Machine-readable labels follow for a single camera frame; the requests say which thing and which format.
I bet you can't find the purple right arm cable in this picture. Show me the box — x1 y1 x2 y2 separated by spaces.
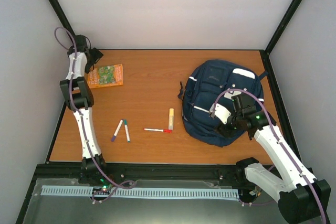
212 88 328 224

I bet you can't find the red capped white marker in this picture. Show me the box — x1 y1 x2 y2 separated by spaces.
144 128 172 133

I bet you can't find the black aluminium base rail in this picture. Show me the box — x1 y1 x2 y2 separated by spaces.
33 162 253 188

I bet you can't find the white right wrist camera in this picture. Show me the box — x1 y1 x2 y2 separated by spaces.
209 103 231 125

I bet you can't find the navy blue student backpack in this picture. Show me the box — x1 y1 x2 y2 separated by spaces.
178 59 267 147

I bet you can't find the green capped white marker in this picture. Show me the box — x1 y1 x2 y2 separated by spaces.
123 119 131 143

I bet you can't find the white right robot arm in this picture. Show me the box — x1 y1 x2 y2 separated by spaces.
211 91 331 223

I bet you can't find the purple capped white marker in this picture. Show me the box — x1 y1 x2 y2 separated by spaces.
111 119 123 142

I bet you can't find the orange green picture book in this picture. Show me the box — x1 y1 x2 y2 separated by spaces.
87 64 124 89

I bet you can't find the light blue slotted cable duct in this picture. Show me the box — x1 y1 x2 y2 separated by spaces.
40 185 239 201

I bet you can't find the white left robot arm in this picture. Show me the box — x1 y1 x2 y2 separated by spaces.
60 35 109 184

